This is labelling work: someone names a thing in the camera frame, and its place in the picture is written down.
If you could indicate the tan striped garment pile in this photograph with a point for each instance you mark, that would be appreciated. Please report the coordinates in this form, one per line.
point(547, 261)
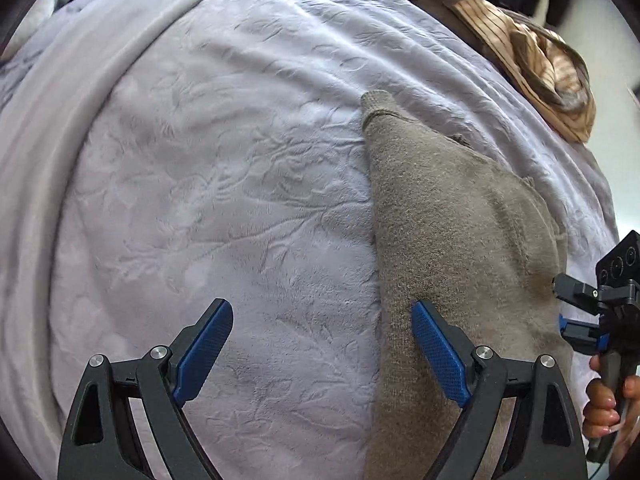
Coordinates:
point(551, 75)

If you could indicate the round white pleated cushion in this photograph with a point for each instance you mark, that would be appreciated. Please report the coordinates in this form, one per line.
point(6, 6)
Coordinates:
point(37, 15)

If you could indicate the person's right hand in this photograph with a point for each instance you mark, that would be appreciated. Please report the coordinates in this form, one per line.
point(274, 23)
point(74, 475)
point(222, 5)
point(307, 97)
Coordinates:
point(600, 416)

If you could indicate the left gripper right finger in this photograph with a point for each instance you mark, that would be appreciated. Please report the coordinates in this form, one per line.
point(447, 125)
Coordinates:
point(542, 441)

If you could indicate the lavender embossed bed blanket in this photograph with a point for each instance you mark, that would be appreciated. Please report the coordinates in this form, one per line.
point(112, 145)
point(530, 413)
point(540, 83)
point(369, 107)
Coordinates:
point(159, 154)

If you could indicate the olive brown knit sweater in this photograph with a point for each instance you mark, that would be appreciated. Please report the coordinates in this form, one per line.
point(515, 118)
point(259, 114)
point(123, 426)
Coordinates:
point(455, 228)

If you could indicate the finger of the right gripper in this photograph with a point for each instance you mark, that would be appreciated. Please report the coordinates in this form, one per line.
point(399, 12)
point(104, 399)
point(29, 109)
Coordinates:
point(586, 337)
point(578, 294)

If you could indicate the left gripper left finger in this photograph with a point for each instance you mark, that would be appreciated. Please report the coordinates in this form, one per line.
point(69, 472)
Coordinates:
point(101, 440)

